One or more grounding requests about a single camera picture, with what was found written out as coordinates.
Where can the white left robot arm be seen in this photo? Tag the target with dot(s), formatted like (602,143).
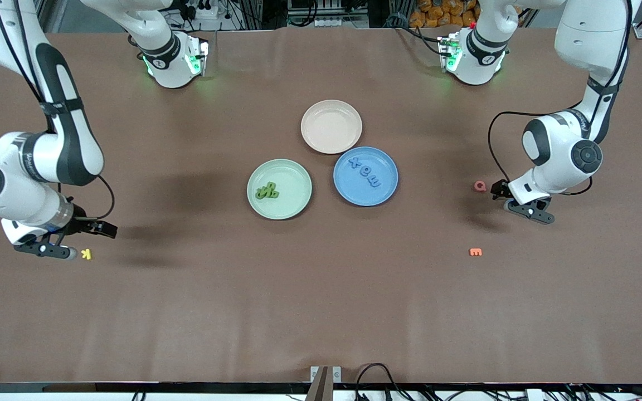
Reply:
(588,28)

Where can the beige round plate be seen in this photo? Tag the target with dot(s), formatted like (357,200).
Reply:
(331,127)

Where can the white power strip with plugs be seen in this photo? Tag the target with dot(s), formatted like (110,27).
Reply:
(209,14)

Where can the blue letter E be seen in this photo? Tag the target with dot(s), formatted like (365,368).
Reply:
(374,180)

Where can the green round plate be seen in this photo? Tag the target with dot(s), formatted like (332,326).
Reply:
(293,200)

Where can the black table edge strip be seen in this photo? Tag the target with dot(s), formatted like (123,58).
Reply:
(187,387)

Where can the white table frame rail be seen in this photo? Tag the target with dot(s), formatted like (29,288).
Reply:
(20,397)

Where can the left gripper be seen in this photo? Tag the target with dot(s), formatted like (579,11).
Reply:
(500,190)

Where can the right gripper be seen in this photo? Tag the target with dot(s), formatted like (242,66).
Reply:
(82,221)

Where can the red letter Q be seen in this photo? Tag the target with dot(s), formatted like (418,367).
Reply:
(480,186)

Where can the bag of orange fruit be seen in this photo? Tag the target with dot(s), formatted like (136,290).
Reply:
(438,11)

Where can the long white power strip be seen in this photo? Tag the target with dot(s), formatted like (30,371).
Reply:
(332,22)

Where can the blue round plate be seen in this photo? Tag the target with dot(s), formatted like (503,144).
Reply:
(354,189)

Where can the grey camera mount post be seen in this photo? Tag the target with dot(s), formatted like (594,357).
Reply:
(321,384)

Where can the brown table cover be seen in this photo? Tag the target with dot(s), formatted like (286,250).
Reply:
(321,289)

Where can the green letter N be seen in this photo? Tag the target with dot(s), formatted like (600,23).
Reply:
(266,192)

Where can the yellow letter K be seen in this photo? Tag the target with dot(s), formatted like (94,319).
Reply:
(86,254)

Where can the blue letter X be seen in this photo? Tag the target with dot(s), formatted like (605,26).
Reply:
(355,162)

